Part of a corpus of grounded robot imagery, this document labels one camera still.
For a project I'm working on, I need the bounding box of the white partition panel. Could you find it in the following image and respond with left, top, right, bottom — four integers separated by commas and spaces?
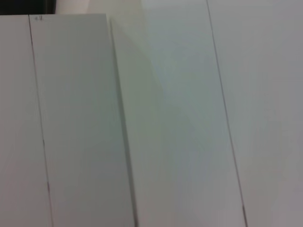
0, 13, 138, 227

